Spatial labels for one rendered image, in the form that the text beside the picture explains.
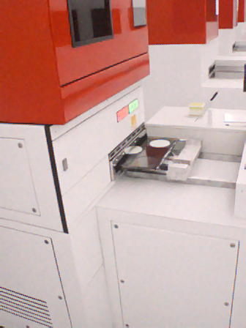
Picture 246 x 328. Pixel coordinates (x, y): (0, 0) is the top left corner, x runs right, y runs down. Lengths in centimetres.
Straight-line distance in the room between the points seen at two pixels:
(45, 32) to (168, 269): 99
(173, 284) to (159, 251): 17
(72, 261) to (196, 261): 47
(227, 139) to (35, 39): 109
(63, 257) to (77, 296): 20
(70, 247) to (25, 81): 61
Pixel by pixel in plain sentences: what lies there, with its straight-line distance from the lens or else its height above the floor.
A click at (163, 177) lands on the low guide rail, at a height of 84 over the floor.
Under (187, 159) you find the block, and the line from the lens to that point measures 151.
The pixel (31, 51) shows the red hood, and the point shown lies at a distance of 104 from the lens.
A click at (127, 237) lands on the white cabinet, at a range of 140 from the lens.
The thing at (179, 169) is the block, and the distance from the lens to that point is 144.
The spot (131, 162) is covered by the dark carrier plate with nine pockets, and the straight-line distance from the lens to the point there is 153.
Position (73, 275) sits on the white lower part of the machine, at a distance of 138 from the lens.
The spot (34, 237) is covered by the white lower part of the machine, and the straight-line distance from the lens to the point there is 136.
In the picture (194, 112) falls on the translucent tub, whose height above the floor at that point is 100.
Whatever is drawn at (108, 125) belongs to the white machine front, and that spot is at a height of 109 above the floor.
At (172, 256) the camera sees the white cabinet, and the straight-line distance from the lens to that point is 138.
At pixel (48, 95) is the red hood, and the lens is 104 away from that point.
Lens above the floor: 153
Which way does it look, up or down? 24 degrees down
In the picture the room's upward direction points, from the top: 5 degrees counter-clockwise
